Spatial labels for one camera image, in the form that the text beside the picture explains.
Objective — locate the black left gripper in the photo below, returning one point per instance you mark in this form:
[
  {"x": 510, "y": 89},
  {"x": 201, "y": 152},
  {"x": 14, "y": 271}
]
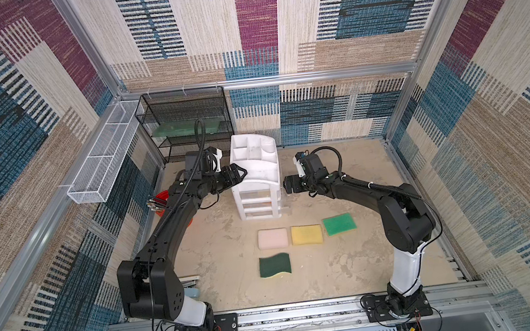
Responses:
[{"x": 231, "y": 182}]

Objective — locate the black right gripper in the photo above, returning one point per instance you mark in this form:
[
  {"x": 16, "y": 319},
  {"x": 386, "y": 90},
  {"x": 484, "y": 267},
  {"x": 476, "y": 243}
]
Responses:
[{"x": 299, "y": 183}]

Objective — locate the white plastic drawer organizer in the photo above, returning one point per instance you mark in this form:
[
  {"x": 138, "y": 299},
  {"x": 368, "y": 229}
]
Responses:
[{"x": 259, "y": 195}]

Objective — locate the yellow sponge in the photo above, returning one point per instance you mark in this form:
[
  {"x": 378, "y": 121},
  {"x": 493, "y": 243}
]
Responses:
[{"x": 306, "y": 235}]

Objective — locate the pink sponge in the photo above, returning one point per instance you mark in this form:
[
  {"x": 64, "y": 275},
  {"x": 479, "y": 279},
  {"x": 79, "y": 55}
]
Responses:
[{"x": 273, "y": 239}]

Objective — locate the dark green scouring sponge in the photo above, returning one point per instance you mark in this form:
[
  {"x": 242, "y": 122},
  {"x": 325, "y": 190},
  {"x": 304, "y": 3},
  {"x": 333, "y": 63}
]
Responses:
[{"x": 275, "y": 265}]

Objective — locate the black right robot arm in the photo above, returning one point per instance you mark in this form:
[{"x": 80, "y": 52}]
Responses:
[{"x": 406, "y": 220}]

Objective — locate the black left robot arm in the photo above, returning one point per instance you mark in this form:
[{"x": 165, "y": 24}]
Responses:
[{"x": 149, "y": 286}]

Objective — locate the red pen cup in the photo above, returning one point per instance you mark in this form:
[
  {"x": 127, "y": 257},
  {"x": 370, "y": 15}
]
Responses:
[{"x": 164, "y": 195}]

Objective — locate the green board on shelf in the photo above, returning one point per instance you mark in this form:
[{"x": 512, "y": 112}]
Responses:
[{"x": 180, "y": 129}]

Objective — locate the light blue stapler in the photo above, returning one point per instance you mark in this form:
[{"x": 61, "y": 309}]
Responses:
[{"x": 190, "y": 284}]

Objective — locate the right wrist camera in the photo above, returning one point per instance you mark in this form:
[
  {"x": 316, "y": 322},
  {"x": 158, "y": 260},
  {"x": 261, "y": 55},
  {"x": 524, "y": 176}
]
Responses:
[{"x": 297, "y": 160}]

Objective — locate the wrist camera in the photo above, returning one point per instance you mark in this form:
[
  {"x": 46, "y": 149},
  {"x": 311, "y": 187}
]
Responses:
[
  {"x": 214, "y": 156},
  {"x": 297, "y": 160}
]

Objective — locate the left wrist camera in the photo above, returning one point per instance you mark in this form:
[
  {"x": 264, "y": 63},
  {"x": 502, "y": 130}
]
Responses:
[{"x": 214, "y": 156}]

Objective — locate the black wire mesh shelf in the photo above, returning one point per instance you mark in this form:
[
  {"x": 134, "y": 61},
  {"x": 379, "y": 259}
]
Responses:
[{"x": 169, "y": 120}]

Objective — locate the white wire mesh basket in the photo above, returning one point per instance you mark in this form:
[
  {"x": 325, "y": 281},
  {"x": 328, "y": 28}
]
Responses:
[{"x": 97, "y": 175}]

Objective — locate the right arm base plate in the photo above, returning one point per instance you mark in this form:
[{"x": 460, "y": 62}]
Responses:
[{"x": 390, "y": 307}]

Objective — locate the aluminium front rail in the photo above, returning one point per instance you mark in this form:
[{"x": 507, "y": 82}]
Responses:
[{"x": 453, "y": 307}]

